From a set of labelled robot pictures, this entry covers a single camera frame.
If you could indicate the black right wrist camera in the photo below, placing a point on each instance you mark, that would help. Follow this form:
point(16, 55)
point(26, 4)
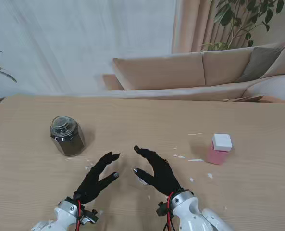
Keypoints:
point(162, 209)

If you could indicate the glass jar of coffee beans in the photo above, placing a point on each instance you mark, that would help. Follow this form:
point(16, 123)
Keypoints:
point(71, 142)

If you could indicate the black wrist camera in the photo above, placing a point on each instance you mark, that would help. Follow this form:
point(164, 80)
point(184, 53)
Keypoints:
point(162, 209)
point(90, 216)

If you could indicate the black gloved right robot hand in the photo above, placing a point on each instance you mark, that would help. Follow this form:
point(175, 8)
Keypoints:
point(162, 173)

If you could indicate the tall leafy green plant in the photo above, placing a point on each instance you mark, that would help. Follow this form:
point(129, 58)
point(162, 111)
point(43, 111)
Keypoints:
point(228, 14)

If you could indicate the white plastic spoon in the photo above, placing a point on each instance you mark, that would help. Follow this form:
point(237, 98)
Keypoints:
point(141, 181)

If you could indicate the grey sofa cushion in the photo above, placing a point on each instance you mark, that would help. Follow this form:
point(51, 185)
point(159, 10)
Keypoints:
point(260, 62)

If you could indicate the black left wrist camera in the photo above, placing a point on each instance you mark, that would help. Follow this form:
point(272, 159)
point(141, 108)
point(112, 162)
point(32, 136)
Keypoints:
point(90, 216)

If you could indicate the beige pleated curtain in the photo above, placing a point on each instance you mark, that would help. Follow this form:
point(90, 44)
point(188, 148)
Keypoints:
point(192, 26)

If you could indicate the white blanket on sofa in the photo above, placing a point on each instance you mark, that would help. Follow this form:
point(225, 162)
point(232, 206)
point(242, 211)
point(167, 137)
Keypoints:
point(274, 87)

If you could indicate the clear glass jar lid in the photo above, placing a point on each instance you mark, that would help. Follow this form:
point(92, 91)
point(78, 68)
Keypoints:
point(60, 122)

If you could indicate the pink square coffee jar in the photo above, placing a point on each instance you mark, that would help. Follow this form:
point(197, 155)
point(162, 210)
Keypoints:
point(216, 155)

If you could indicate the white sheer curtain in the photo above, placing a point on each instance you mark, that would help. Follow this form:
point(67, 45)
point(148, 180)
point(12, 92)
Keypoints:
point(72, 43)

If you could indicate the wooden tray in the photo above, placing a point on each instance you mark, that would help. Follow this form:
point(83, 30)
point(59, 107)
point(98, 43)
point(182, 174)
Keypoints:
point(249, 98)

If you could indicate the beige sofa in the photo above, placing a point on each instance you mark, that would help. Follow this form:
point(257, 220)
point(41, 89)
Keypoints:
point(161, 72)

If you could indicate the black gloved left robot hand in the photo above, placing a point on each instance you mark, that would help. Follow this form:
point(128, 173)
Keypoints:
point(91, 178)

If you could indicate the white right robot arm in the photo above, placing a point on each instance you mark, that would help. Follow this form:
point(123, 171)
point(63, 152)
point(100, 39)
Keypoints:
point(192, 214)

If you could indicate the white square jar lid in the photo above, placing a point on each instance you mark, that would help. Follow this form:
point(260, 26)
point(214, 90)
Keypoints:
point(222, 142)

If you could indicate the long white paper scrap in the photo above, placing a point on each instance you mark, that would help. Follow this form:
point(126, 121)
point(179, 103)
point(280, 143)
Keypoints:
point(195, 160)

